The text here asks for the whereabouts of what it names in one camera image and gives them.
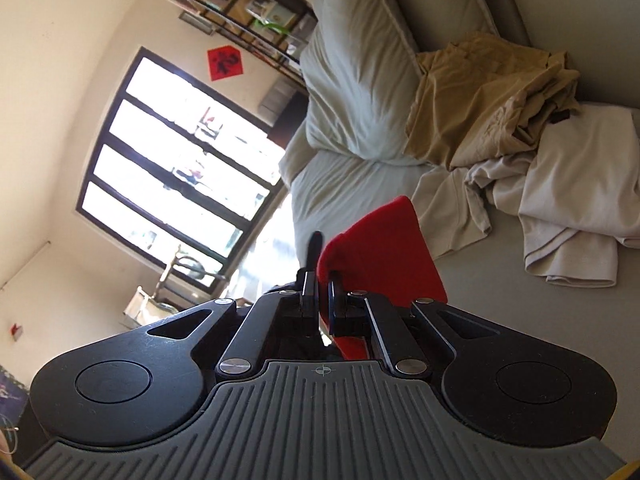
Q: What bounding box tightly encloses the grey padded headboard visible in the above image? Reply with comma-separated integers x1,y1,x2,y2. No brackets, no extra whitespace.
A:
465,0,533,46

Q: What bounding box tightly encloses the black framed window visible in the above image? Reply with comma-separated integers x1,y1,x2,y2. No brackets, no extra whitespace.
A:
75,46,296,306

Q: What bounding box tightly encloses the red diamond wall decoration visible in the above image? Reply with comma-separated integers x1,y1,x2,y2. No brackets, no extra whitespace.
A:
206,45,245,82

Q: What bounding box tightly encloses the tan garment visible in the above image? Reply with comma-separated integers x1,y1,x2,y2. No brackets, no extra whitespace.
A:
404,31,583,171

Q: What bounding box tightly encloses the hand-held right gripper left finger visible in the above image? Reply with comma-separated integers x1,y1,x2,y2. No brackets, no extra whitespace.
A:
145,231,321,378

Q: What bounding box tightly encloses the patterned floor mat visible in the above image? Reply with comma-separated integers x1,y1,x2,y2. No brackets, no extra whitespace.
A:
0,362,30,431

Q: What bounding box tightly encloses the plain grey pillow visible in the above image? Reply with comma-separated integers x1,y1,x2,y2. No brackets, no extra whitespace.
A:
278,25,426,183

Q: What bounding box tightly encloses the cream garment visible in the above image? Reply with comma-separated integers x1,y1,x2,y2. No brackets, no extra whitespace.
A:
412,105,640,290

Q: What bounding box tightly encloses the wooden wall shelf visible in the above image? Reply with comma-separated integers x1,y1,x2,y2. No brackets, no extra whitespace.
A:
147,0,318,78

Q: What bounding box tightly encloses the red garment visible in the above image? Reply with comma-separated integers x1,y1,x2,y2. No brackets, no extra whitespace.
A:
316,197,448,361

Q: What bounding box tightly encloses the small grey drawer box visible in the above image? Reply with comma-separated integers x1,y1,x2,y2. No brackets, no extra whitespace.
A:
259,80,301,126

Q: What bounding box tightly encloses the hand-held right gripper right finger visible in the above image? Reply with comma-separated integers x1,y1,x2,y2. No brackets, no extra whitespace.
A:
327,271,501,377

